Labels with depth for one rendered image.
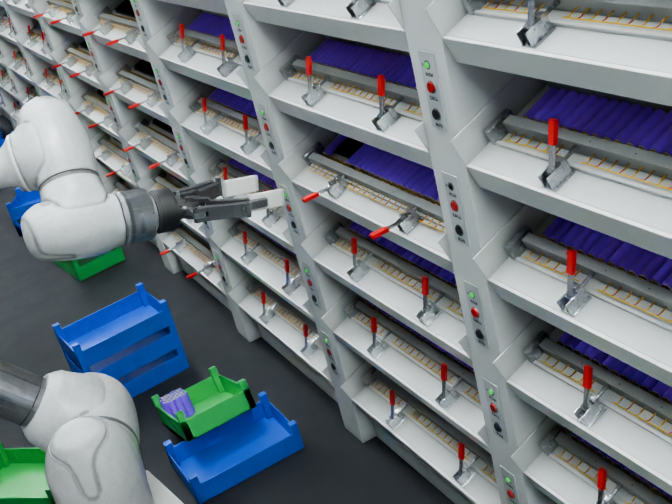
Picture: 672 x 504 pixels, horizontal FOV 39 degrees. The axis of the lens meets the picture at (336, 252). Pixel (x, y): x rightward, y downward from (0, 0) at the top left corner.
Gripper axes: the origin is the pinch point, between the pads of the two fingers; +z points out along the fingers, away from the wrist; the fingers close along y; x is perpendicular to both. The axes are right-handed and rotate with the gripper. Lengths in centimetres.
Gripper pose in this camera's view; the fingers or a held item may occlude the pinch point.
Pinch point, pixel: (259, 191)
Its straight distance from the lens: 173.4
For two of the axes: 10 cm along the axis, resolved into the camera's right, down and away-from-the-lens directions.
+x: -0.5, -9.4, -3.5
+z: 8.8, -2.1, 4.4
